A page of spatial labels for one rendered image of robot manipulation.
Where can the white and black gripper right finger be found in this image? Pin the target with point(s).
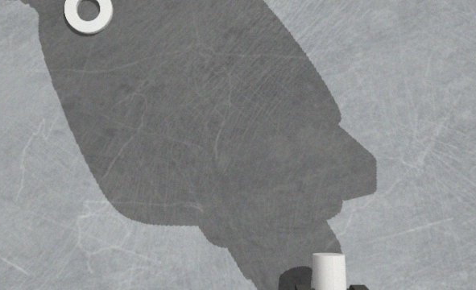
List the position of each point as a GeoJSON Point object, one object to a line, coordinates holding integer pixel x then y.
{"type": "Point", "coordinates": [357, 287]}

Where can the white flat ring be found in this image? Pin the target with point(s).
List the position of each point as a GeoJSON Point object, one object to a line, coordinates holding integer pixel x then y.
{"type": "Point", "coordinates": [88, 27]}

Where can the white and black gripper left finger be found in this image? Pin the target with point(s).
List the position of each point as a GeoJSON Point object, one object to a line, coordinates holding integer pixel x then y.
{"type": "Point", "coordinates": [303, 287]}

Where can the white cylindrical pin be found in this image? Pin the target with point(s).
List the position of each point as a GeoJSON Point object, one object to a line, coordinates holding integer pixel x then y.
{"type": "Point", "coordinates": [329, 271]}

